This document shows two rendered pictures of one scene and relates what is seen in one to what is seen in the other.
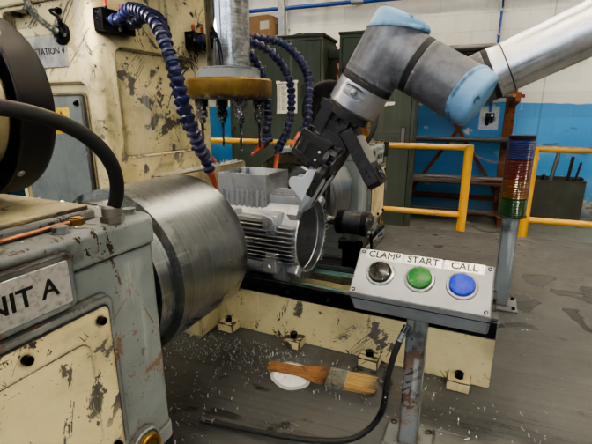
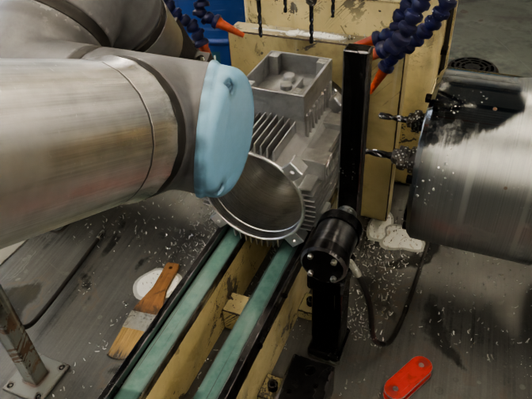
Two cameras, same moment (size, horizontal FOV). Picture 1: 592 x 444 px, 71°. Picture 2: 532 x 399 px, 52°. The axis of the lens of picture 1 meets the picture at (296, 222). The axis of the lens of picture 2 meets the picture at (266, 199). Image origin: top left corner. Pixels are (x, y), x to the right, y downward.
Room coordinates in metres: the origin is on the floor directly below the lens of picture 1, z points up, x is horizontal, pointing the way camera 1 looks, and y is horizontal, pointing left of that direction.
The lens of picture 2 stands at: (0.87, -0.64, 1.51)
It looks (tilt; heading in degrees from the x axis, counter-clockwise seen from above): 40 degrees down; 91
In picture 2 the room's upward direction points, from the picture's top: 4 degrees counter-clockwise
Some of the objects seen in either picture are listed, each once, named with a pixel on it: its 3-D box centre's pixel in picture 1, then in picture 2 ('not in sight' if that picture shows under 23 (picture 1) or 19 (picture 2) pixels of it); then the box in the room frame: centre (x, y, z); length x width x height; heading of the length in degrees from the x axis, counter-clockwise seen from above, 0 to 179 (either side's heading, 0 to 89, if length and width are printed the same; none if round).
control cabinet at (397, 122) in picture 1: (377, 141); not in sight; (4.12, -0.80, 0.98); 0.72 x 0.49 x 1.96; 70
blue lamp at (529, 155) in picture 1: (521, 148); not in sight; (0.95, -0.51, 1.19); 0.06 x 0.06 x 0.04
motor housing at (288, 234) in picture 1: (270, 229); (279, 159); (0.88, 0.06, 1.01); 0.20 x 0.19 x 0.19; 65
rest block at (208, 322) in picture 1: (198, 303); not in sight; (0.83, 0.21, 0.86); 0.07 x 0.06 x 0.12; 155
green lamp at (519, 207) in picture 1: (512, 206); not in sight; (0.95, -0.51, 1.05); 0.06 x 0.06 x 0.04
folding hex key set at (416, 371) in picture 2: not in sight; (408, 380); (1.04, -0.21, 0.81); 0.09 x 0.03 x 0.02; 38
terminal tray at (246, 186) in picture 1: (254, 186); (286, 93); (0.90, 0.09, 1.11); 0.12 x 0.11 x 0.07; 65
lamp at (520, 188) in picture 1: (514, 188); not in sight; (0.95, -0.51, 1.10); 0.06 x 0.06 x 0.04
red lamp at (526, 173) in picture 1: (517, 168); not in sight; (0.95, -0.51, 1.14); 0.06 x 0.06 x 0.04
